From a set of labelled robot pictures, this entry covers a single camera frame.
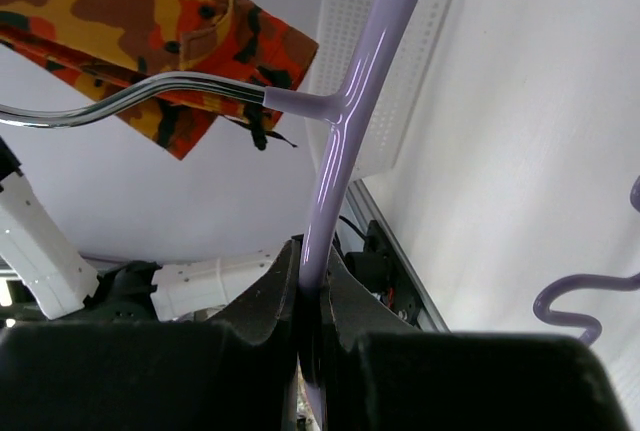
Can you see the lilac plastic hanger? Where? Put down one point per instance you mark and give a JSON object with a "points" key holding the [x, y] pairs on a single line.
{"points": [[347, 111]]}

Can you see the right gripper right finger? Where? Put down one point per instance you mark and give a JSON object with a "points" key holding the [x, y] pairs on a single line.
{"points": [[380, 373]]}

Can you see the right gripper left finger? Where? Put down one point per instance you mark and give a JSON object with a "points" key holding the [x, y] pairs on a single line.
{"points": [[235, 371]]}

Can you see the orange camouflage trousers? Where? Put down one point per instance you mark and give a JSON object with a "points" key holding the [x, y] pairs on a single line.
{"points": [[99, 47]]}

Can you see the white plastic basket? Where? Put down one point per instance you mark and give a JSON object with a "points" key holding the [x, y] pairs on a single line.
{"points": [[339, 27]]}

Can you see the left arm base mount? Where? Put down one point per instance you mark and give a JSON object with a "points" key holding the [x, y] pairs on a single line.
{"points": [[378, 267]]}

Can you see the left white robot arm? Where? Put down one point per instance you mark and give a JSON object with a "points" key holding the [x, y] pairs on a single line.
{"points": [[47, 279]]}

